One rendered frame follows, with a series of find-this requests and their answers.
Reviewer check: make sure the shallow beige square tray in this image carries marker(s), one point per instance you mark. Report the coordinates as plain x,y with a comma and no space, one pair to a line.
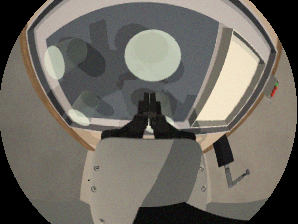
228,92

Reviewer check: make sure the clear glass cylinder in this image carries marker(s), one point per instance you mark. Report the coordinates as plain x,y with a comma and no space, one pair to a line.
152,55
62,57
84,108
165,109

